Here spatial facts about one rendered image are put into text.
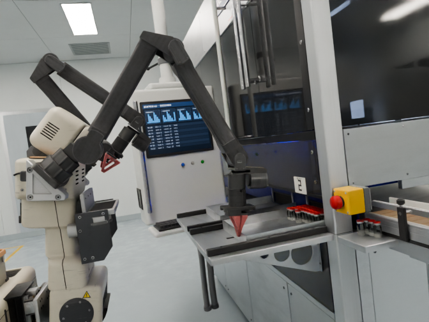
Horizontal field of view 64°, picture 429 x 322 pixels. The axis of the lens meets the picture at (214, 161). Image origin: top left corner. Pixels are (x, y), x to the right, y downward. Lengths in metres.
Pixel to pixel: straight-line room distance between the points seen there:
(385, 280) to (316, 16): 0.86
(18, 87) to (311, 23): 6.06
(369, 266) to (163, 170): 1.17
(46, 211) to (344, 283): 0.97
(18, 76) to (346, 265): 6.29
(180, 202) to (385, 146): 1.17
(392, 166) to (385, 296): 0.42
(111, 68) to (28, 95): 1.47
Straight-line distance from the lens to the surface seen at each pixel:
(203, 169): 2.02
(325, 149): 1.11
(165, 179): 1.96
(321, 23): 1.17
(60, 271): 1.24
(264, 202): 1.75
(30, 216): 1.25
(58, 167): 1.03
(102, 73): 6.67
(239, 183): 1.09
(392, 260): 1.31
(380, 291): 1.31
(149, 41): 1.06
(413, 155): 1.31
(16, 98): 6.81
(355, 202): 1.06
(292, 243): 1.11
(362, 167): 1.19
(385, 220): 1.13
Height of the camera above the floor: 1.21
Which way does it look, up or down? 3 degrees down
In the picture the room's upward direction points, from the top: 7 degrees counter-clockwise
